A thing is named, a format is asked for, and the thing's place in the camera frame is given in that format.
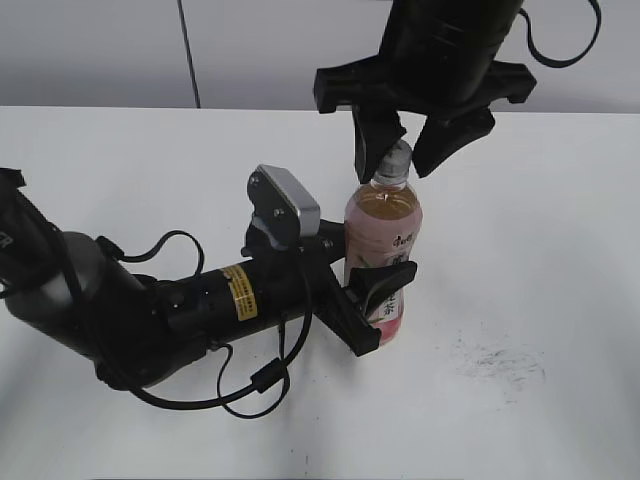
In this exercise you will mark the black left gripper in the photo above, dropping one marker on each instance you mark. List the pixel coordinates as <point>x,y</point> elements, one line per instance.
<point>233,302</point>

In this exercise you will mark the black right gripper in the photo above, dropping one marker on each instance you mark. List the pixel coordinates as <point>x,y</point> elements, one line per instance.
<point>444,85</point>

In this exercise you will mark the white bottle cap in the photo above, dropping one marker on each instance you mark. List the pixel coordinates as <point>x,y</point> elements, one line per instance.
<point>394,167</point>

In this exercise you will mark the pink oolong tea bottle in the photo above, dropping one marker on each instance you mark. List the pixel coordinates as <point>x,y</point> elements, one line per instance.
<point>382,223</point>

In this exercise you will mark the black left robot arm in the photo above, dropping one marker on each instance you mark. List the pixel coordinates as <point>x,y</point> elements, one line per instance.
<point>77,290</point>

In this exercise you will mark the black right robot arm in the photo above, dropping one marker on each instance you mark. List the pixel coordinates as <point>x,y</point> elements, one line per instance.
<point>422,27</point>

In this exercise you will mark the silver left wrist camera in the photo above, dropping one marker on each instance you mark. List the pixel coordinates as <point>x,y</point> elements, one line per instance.
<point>284,210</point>

